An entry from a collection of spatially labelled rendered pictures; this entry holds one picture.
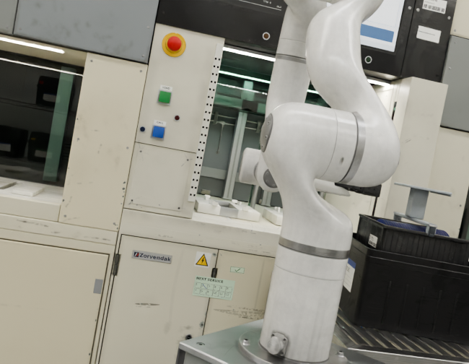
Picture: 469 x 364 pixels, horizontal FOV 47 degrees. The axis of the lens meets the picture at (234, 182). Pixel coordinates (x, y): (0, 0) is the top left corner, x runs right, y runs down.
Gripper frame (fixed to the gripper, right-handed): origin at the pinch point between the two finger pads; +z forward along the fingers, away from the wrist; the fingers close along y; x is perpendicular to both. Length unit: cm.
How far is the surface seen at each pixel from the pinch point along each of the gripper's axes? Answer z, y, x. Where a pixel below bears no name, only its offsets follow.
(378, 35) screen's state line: 3, -33, 46
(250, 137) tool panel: -24, -121, 13
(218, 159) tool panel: -36, -119, 0
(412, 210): 10.8, 1.4, -3.1
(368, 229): 2.0, -1.2, -9.7
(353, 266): -1.6, 4.7, -18.4
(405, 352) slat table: 5.8, 25.6, -30.1
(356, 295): -1.5, 11.0, -23.8
